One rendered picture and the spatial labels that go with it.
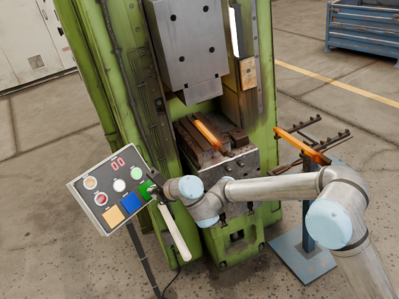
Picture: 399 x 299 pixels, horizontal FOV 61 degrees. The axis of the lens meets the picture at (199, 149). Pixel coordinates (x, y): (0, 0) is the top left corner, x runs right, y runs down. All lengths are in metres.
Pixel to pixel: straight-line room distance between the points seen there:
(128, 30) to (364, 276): 1.30
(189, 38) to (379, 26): 3.87
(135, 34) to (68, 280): 1.89
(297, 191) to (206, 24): 0.85
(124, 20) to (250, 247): 1.62
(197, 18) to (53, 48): 5.40
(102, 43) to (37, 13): 5.11
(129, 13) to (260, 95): 0.86
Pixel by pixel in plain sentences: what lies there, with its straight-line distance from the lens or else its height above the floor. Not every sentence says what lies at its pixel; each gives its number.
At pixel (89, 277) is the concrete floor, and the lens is 2.76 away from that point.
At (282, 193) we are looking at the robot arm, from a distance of 1.15.
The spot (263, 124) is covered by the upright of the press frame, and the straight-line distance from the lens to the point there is 2.11.
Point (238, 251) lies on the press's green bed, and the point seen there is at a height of 0.14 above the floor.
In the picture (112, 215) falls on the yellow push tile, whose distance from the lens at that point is 1.55.
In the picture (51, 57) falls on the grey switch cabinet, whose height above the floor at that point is 0.39.
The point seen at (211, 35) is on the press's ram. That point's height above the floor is 1.57.
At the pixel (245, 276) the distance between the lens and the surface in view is 2.44.
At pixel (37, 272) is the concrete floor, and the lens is 3.02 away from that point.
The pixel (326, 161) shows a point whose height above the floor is 1.00.
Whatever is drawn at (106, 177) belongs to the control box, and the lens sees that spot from 1.55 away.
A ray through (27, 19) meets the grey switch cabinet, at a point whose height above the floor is 1.08.
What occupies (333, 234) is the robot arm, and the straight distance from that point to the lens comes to 0.91.
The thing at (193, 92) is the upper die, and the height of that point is 1.33.
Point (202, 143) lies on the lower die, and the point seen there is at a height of 0.99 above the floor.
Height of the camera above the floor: 2.02
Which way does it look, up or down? 34 degrees down
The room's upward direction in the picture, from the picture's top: 12 degrees counter-clockwise
